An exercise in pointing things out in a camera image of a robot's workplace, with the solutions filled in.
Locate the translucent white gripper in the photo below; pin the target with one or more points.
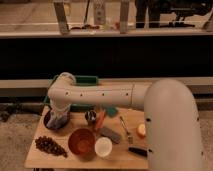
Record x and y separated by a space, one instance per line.
58 113

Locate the grey towel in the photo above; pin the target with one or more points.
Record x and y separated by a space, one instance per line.
55 124

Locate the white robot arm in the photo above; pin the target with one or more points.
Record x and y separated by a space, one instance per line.
172 123

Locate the purple bowl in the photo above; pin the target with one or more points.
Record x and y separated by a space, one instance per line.
47 118

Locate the orange bowl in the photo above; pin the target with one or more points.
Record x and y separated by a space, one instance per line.
81 142

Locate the small metal cup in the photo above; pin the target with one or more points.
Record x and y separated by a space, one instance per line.
90 116

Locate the green plastic tray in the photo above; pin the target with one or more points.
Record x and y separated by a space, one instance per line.
84 81

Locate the bunch of dark grapes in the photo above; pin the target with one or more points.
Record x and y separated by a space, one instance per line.
50 146

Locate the orange carrot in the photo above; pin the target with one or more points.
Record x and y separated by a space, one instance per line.
100 120

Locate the grey rectangular block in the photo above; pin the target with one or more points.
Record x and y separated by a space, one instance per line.
114 136

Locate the teal sponge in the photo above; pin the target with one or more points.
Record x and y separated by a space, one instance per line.
111 111

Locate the white cup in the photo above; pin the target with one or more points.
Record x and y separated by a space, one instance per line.
103 147

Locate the yellow orange fruit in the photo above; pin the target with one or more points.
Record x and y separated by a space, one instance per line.
141 132

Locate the black handled brush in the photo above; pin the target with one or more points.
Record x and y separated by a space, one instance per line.
138 151

